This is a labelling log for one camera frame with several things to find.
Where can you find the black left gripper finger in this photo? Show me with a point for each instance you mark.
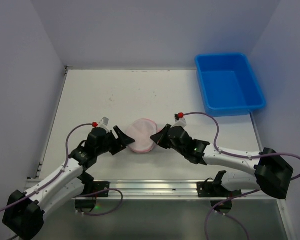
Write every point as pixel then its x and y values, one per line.
pixel 122 139
pixel 115 145

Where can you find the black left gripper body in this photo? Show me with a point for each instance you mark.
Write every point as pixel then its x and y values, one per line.
pixel 114 144

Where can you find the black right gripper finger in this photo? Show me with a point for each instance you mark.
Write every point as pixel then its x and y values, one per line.
pixel 173 137
pixel 161 138

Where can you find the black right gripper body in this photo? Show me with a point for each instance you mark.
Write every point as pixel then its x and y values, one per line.
pixel 170 136

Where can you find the white pink mesh laundry bag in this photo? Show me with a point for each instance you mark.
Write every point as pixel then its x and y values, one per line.
pixel 141 131

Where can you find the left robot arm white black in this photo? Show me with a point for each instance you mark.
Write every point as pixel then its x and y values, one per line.
pixel 26 211

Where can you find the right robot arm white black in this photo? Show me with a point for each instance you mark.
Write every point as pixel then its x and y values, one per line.
pixel 267 171

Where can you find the blue plastic bin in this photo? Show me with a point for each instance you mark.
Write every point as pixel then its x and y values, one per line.
pixel 228 84

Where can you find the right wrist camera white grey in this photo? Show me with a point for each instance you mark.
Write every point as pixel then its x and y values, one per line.
pixel 180 120

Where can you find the wrist camera white grey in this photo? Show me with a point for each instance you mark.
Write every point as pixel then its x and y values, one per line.
pixel 180 120
pixel 103 124

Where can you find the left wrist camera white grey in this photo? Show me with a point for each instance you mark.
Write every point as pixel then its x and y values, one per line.
pixel 103 124

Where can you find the aluminium mounting rail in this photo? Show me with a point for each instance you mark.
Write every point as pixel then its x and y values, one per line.
pixel 159 190

